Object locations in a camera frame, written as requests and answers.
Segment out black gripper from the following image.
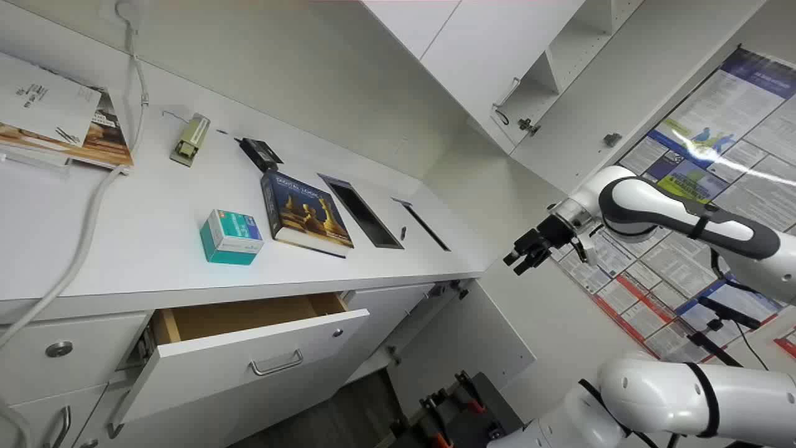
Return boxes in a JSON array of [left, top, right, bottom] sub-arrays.
[[502, 215, 574, 275]]

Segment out white top cabinet door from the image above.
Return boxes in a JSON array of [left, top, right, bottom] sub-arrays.
[[511, 0, 765, 192]]

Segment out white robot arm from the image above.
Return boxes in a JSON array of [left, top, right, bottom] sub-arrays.
[[488, 166, 796, 448]]

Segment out open lower cabinet door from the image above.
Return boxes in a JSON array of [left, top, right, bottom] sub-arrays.
[[387, 281, 534, 415]]

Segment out white upper kitchen cabinet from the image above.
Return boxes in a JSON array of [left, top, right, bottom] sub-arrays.
[[360, 0, 645, 151]]

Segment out black red tools on floor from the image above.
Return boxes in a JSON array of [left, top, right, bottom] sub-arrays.
[[387, 370, 523, 448]]

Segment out dark blue book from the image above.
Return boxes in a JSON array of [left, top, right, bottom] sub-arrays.
[[260, 168, 352, 258]]

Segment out black small device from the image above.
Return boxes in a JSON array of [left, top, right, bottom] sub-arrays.
[[239, 136, 280, 171]]

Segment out teal and white box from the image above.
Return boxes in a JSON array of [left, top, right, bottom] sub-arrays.
[[198, 209, 264, 265]]

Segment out open white drawer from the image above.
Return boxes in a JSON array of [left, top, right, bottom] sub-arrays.
[[108, 293, 371, 436]]

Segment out white drawer with round lock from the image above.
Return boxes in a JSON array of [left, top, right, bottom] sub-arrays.
[[0, 314, 146, 406]]

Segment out stack of books and papers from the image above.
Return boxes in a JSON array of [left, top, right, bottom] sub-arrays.
[[0, 55, 131, 168]]

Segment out wall poster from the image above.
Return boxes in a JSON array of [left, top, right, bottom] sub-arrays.
[[543, 46, 796, 360]]

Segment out white cable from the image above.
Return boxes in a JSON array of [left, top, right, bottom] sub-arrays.
[[0, 0, 151, 351]]

